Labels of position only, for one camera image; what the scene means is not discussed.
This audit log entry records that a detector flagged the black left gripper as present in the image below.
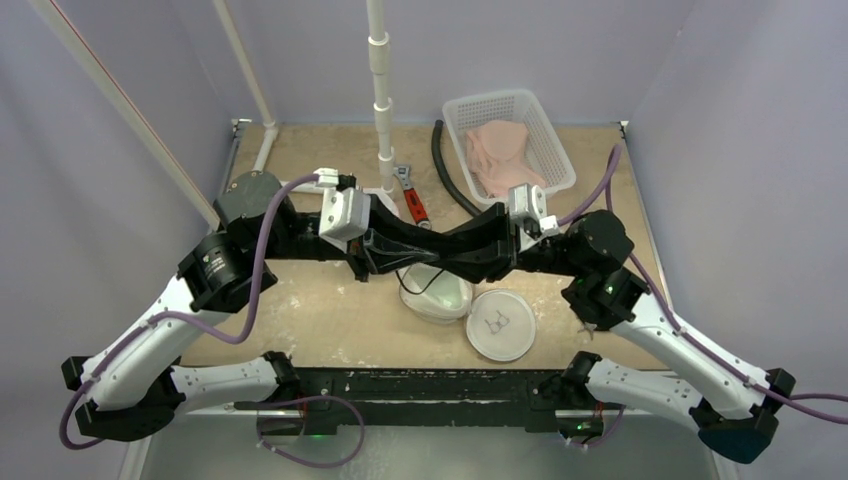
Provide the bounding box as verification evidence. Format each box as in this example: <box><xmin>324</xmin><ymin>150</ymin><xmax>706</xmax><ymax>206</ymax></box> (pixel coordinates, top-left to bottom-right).
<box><xmin>258</xmin><ymin>195</ymin><xmax>440</xmax><ymax>282</ymax></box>

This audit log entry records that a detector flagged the black bra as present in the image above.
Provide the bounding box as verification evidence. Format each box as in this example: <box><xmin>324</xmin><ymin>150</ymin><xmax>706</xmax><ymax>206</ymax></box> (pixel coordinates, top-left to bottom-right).
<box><xmin>386</xmin><ymin>227</ymin><xmax>464</xmax><ymax>296</ymax></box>

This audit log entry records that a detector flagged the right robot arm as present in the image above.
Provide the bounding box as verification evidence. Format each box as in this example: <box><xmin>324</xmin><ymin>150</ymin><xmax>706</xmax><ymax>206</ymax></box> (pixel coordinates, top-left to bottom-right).
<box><xmin>440</xmin><ymin>206</ymin><xmax>796</xmax><ymax>464</ymax></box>

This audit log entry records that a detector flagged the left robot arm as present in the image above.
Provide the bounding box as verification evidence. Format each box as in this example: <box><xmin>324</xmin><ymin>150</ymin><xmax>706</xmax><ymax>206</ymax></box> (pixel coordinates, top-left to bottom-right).
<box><xmin>59</xmin><ymin>168</ymin><xmax>398</xmax><ymax>450</ymax></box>

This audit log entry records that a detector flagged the pink bra in basket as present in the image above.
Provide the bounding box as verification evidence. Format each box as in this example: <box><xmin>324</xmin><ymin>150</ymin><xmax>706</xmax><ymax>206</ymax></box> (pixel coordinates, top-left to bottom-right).
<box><xmin>465</xmin><ymin>120</ymin><xmax>548</xmax><ymax>197</ymax></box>

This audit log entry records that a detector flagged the white plastic basket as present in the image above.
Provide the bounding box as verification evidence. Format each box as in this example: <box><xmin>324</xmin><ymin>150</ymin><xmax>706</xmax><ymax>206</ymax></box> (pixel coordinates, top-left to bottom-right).
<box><xmin>442</xmin><ymin>89</ymin><xmax>577</xmax><ymax>205</ymax></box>

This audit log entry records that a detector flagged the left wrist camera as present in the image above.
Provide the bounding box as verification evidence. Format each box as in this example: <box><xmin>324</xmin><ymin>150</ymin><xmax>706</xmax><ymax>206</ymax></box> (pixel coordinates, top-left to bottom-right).
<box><xmin>314</xmin><ymin>168</ymin><xmax>371</xmax><ymax>251</ymax></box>

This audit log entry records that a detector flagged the red-handled adjustable wrench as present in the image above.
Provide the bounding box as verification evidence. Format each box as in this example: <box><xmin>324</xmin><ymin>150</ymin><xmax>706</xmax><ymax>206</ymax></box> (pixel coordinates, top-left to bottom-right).
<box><xmin>394</xmin><ymin>164</ymin><xmax>432</xmax><ymax>230</ymax></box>

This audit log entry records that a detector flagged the black corrugated hose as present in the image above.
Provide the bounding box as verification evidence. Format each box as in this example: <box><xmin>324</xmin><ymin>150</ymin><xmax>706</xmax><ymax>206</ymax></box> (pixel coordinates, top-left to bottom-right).
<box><xmin>431</xmin><ymin>119</ymin><xmax>485</xmax><ymax>219</ymax></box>

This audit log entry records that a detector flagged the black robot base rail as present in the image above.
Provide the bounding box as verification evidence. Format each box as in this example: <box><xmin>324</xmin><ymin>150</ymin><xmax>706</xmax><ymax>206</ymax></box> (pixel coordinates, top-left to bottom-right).
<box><xmin>235</xmin><ymin>367</ymin><xmax>597</xmax><ymax>435</ymax></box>

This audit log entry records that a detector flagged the loose purple cable at base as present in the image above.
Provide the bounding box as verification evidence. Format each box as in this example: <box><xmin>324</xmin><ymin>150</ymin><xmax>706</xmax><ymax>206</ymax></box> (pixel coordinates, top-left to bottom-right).
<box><xmin>255</xmin><ymin>395</ymin><xmax>367</xmax><ymax>470</ymax></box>

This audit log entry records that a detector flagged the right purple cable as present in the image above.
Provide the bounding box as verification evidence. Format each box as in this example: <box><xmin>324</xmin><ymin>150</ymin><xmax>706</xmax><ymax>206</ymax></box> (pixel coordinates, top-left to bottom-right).
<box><xmin>556</xmin><ymin>143</ymin><xmax>848</xmax><ymax>426</ymax></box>

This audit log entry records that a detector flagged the white PVC pipe frame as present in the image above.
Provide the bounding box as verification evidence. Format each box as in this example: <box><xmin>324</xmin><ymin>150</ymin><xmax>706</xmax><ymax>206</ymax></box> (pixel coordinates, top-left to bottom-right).
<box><xmin>30</xmin><ymin>0</ymin><xmax>398</xmax><ymax>227</ymax></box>

